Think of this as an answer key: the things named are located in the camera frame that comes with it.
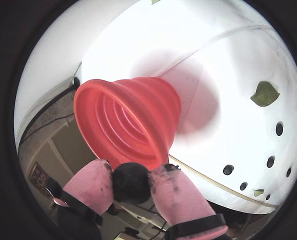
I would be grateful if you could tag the pink-tipped gripper finger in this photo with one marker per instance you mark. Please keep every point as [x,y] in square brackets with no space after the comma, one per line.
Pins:
[88,185]
[181,197]

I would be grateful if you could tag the large dark blueberry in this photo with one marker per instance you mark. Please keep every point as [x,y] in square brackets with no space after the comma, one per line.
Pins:
[131,183]

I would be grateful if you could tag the red collapsible silicone cup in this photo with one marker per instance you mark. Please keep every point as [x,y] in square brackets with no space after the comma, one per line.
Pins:
[128,112]

